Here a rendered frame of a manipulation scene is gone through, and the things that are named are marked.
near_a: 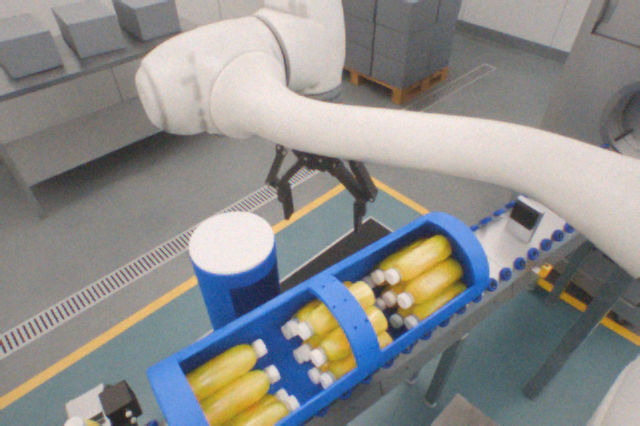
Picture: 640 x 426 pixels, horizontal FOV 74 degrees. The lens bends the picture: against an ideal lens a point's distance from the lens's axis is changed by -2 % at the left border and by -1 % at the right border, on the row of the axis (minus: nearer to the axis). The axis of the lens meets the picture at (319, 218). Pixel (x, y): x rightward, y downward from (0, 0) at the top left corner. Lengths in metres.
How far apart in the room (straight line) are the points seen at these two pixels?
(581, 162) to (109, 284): 2.69
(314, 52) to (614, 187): 0.36
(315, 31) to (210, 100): 0.17
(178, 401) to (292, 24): 0.71
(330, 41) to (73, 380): 2.27
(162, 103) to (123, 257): 2.55
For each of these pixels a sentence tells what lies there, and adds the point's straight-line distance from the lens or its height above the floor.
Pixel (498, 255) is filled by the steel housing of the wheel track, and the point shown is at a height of 0.93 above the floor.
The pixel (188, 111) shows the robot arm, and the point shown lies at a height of 1.83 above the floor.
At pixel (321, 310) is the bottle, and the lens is 1.04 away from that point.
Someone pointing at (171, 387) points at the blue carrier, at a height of 1.23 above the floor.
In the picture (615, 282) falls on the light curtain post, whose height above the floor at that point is 0.89.
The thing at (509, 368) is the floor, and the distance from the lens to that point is 2.50.
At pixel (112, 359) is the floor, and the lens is 2.57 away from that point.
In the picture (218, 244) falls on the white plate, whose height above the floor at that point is 1.04.
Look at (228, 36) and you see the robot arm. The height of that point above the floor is 1.88.
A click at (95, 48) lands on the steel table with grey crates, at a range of 3.33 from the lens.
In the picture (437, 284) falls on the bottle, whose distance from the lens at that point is 1.20.
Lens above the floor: 2.06
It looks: 44 degrees down
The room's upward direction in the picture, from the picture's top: straight up
